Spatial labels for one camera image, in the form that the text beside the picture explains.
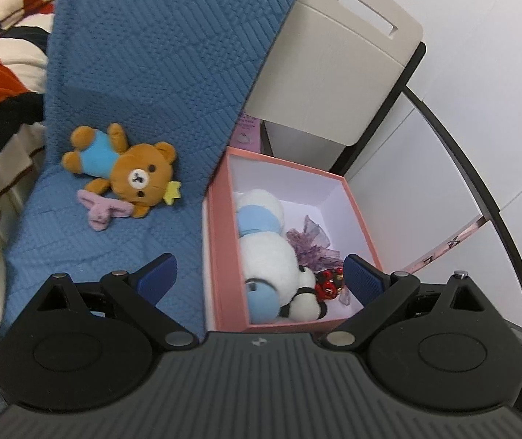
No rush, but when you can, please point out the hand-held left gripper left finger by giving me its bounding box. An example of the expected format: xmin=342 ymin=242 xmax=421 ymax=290
xmin=30 ymin=253 xmax=200 ymax=349

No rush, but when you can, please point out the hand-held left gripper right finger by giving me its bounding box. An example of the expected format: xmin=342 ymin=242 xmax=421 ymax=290
xmin=325 ymin=254 xmax=495 ymax=351

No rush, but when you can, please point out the red and black plush toy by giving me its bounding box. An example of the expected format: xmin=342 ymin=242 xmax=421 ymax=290
xmin=313 ymin=269 xmax=349 ymax=303

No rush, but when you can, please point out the black and white panda plush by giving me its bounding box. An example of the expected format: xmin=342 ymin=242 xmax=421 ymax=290
xmin=278 ymin=265 xmax=330 ymax=322

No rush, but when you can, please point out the pink cardboard box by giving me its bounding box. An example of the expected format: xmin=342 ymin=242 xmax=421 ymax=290
xmin=201 ymin=146 xmax=385 ymax=334

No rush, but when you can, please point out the white and blue plush toy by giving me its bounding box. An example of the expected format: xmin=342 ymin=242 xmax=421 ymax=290
xmin=236 ymin=188 xmax=317 ymax=325

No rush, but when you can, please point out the pink box lid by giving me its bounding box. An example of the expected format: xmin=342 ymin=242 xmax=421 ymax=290
xmin=400 ymin=218 xmax=487 ymax=276

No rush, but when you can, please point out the small pink plush toy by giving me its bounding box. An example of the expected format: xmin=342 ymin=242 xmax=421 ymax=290
xmin=76 ymin=191 xmax=134 ymax=232

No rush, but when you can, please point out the brown bear plush toy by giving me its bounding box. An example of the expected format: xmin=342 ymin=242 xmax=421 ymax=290
xmin=62 ymin=123 xmax=183 ymax=218

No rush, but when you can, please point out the pink paper bag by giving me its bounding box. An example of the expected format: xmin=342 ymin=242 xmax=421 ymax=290
xmin=231 ymin=112 xmax=262 ymax=154

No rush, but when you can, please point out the blue textured mat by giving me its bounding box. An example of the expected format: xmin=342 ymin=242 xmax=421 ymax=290
xmin=0 ymin=0 xmax=313 ymax=332

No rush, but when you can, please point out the red black striped blanket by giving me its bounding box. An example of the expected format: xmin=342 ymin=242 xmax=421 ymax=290
xmin=0 ymin=0 xmax=63 ymax=259

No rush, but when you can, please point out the black curved frame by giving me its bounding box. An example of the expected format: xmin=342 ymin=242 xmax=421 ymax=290
xmin=332 ymin=41 xmax=522 ymax=340

